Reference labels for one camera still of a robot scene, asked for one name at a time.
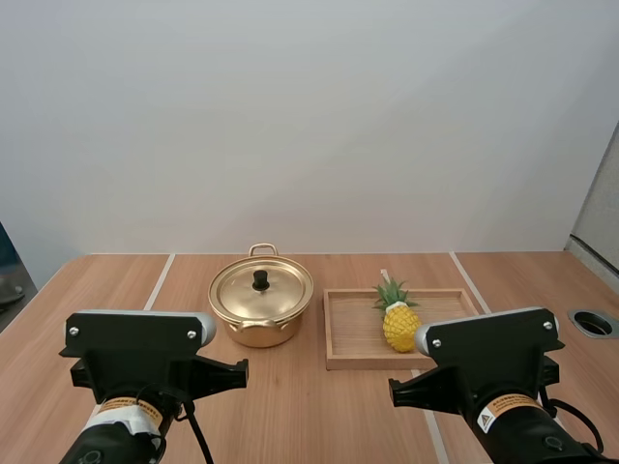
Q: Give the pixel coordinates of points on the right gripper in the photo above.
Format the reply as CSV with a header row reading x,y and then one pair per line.
x,y
483,384

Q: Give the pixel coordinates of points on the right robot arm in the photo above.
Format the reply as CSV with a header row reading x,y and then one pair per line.
x,y
527,435

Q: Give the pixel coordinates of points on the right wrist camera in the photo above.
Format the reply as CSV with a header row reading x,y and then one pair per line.
x,y
488,333

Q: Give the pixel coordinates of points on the yellow toy pineapple green crown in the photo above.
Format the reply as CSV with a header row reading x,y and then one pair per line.
x,y
400,331

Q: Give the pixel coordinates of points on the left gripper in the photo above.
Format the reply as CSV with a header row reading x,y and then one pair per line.
x,y
145,379

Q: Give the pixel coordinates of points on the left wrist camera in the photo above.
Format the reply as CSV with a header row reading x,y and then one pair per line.
x,y
130,331

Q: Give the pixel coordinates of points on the gold lid with black knob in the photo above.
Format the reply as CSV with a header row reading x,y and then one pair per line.
x,y
242,295

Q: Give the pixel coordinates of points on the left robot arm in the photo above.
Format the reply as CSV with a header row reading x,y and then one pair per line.
x,y
113,435

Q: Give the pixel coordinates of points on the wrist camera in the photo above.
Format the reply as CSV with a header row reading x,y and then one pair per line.
x,y
488,333
130,331

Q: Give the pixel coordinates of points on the shallow wooden tray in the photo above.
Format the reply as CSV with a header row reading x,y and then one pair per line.
x,y
355,333

